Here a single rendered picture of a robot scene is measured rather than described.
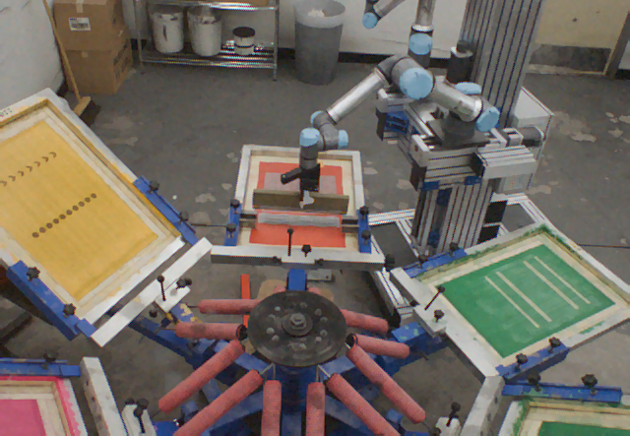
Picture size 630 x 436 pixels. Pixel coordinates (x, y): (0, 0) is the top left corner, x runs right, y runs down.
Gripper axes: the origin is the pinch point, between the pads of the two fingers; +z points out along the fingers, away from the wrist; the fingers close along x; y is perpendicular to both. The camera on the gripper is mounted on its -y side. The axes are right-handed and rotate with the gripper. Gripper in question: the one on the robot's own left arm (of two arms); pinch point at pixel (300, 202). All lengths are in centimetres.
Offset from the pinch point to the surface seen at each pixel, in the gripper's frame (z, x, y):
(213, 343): 5, -73, -28
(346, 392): -14, -104, 15
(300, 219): 12.8, 3.9, 0.5
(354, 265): 7.0, -29.4, 22.5
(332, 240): 13.5, -8.0, 14.3
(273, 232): 13.4, -4.9, -11.2
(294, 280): 4.8, -41.5, -1.1
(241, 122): 109, 241, -49
